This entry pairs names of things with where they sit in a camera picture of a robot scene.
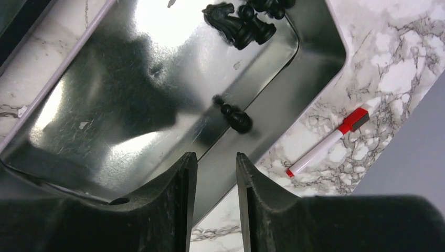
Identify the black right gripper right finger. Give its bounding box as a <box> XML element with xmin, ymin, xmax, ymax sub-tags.
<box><xmin>236</xmin><ymin>152</ymin><xmax>444</xmax><ymax>251</ymax></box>

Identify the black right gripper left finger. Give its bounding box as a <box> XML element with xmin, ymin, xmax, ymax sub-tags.
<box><xmin>1</xmin><ymin>152</ymin><xmax>198</xmax><ymax>251</ymax></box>

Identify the pile of black chess pieces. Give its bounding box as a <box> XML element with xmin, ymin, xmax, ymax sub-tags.
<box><xmin>237</xmin><ymin>0</ymin><xmax>296</xmax><ymax>45</ymax></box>

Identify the black chess knight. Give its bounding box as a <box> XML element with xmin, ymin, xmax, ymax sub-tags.
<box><xmin>202</xmin><ymin>2</ymin><xmax>255</xmax><ymax>50</ymax></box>

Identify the black pawn in tin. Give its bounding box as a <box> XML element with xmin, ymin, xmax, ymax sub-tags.
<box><xmin>213</xmin><ymin>95</ymin><xmax>253</xmax><ymax>134</ymax></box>

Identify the red capped marker pen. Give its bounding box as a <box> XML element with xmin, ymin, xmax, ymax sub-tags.
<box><xmin>285</xmin><ymin>106</ymin><xmax>370</xmax><ymax>178</ymax></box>

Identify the pink tin box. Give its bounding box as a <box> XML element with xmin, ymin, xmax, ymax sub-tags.
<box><xmin>1</xmin><ymin>1</ymin><xmax>346</xmax><ymax>224</ymax></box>

